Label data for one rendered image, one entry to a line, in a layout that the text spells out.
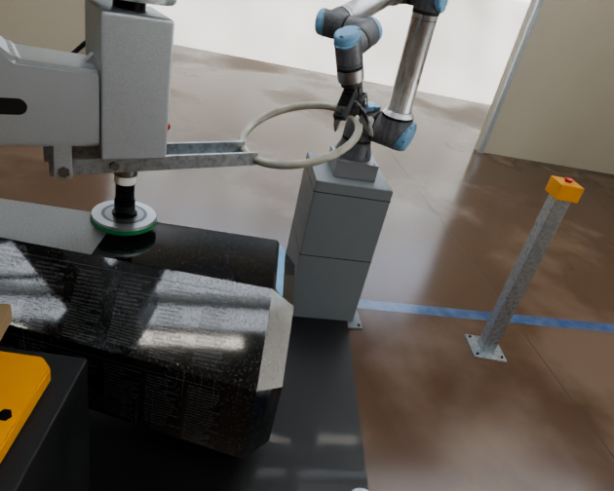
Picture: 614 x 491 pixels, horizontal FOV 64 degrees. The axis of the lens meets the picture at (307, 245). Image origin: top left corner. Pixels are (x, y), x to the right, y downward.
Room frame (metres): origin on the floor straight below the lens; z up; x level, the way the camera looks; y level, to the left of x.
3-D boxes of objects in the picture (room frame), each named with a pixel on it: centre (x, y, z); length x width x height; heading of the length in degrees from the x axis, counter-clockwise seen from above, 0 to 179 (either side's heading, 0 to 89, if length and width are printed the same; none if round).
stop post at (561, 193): (2.39, -1.17, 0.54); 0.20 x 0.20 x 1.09; 7
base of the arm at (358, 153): (2.48, -0.12, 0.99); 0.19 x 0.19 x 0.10
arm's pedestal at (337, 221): (2.48, -0.12, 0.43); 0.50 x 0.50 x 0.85; 13
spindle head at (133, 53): (1.45, 0.71, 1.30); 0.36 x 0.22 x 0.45; 128
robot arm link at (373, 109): (2.47, -0.13, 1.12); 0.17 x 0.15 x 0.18; 66
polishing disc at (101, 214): (1.50, 0.65, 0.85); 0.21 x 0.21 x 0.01
